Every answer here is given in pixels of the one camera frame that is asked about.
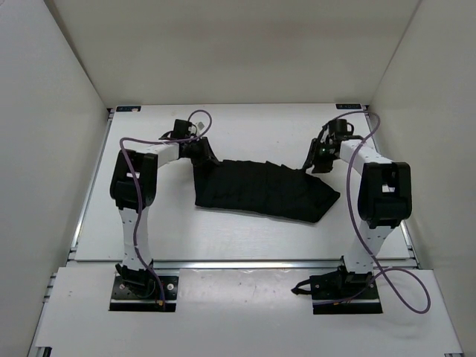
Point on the front aluminium rail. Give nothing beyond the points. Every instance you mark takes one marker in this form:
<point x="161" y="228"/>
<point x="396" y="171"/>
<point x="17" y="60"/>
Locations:
<point x="245" y="264"/>

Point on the left blue table label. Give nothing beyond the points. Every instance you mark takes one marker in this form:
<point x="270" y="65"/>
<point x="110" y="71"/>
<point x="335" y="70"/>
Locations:
<point x="128" y="108"/>

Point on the black pleated skirt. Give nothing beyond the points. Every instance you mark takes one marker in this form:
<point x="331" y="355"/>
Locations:
<point x="264" y="188"/>

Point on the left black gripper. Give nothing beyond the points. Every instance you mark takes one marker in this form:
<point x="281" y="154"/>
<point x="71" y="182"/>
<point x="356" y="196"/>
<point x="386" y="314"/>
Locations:
<point x="207" y="158"/>

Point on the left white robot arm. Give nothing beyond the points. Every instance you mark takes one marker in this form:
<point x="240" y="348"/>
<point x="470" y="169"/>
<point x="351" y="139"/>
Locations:
<point x="133" y="188"/>

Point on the right blue table label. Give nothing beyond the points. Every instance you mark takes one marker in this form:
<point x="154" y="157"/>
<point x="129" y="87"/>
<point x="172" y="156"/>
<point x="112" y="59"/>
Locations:
<point x="348" y="106"/>

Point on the blue table label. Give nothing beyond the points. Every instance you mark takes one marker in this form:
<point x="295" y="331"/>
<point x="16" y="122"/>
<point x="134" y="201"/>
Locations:
<point x="128" y="108"/>
<point x="348" y="106"/>

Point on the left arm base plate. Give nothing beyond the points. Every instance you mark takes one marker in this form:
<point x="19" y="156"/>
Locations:
<point x="124" y="298"/>

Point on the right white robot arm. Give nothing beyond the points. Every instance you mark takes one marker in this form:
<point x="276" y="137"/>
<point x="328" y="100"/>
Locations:
<point x="384" y="200"/>

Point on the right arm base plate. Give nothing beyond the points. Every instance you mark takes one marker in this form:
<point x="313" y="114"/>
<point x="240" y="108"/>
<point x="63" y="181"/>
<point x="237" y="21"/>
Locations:
<point x="331" y="294"/>

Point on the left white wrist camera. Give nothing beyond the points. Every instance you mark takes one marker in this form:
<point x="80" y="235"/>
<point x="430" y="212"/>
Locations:
<point x="198" y="127"/>

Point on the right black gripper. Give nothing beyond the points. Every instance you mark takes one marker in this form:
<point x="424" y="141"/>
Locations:
<point x="313" y="159"/>

